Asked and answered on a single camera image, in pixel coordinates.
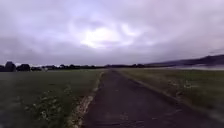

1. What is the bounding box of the dark asphalt path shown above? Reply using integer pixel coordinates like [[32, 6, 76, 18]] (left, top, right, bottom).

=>
[[80, 69, 224, 128]]

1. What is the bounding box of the pale path edge strip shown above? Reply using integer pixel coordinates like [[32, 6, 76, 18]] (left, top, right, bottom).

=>
[[68, 70, 107, 128]]

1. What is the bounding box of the green grass field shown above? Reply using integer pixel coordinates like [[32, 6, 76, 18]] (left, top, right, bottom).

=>
[[0, 68, 106, 128], [114, 67, 224, 118]]

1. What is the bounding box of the dark distant hill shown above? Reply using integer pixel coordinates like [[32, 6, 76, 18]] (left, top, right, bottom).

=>
[[144, 54, 224, 69]]

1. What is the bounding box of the row of dark trees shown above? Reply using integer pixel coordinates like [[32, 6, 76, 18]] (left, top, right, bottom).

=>
[[0, 60, 148, 73]]

